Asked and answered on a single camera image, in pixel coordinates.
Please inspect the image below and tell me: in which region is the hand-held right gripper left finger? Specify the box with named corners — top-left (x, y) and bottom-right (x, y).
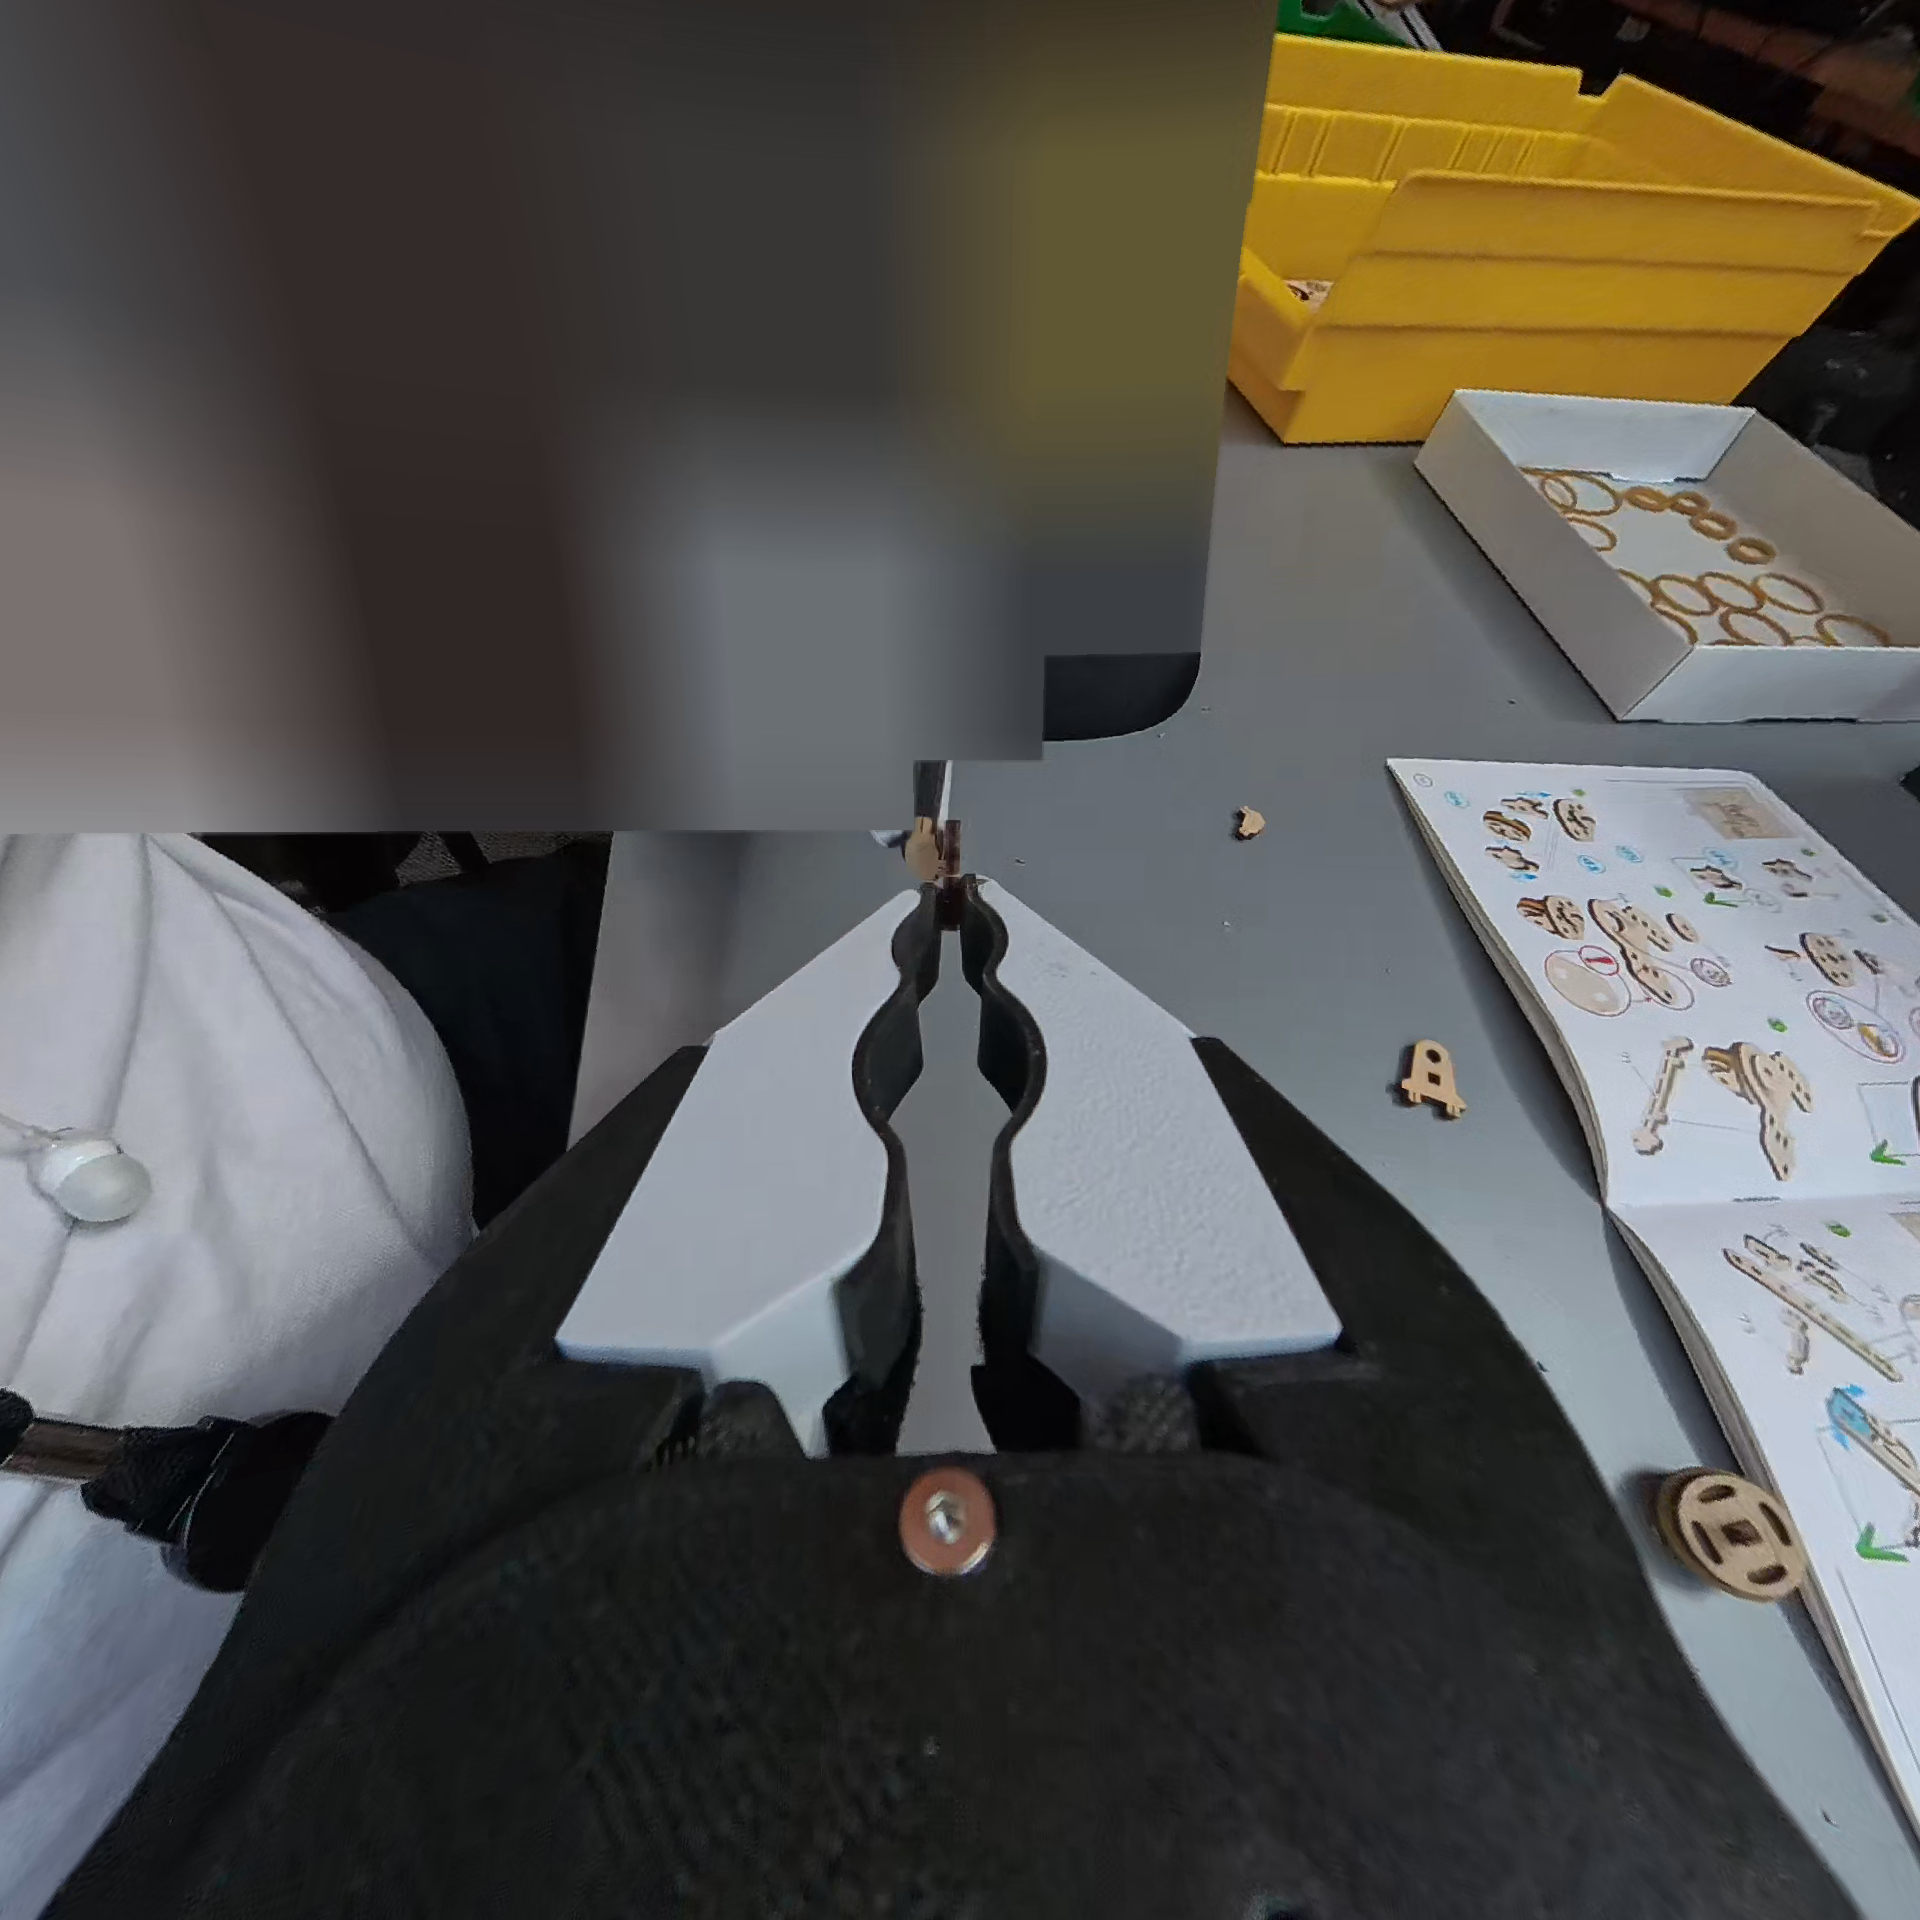
top-left (551, 884), bottom-right (948, 1455)

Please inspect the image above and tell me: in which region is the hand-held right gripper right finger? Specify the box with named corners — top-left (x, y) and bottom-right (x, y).
top-left (963, 880), bottom-right (1342, 1452)

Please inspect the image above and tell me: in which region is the small notched wooden puzzle piece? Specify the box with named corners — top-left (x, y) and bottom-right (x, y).
top-left (906, 818), bottom-right (972, 930)

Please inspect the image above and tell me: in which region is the grey desk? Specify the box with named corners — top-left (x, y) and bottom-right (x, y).
top-left (576, 383), bottom-right (1920, 1920)

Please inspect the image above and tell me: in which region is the black quilted cushion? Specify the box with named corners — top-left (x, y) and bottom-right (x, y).
top-left (1043, 653), bottom-right (1204, 746)

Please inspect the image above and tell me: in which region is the dark cloth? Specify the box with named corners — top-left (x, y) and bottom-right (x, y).
top-left (197, 833), bottom-right (613, 1236)

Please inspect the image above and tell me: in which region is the person's white shirt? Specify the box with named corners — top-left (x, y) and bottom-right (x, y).
top-left (0, 833), bottom-right (483, 1920)

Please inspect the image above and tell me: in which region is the illustrated instruction booklet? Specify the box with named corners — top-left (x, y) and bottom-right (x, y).
top-left (1386, 757), bottom-right (1920, 1694)

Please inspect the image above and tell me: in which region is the round wooden wheel piece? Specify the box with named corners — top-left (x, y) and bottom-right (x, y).
top-left (1655, 1465), bottom-right (1814, 1603)

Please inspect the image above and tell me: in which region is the yellow plastic bin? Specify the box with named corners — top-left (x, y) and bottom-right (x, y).
top-left (1229, 165), bottom-right (1880, 446)
top-left (1267, 30), bottom-right (1920, 243)

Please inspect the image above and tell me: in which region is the white cardboard tray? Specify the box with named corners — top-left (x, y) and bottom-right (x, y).
top-left (1414, 389), bottom-right (1920, 726)

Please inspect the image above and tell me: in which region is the pile of wooden rings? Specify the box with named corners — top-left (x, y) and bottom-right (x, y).
top-left (1519, 464), bottom-right (1893, 651)

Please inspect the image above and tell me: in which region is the black lanyard strap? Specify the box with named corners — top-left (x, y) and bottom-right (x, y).
top-left (0, 1387), bottom-right (341, 1594)

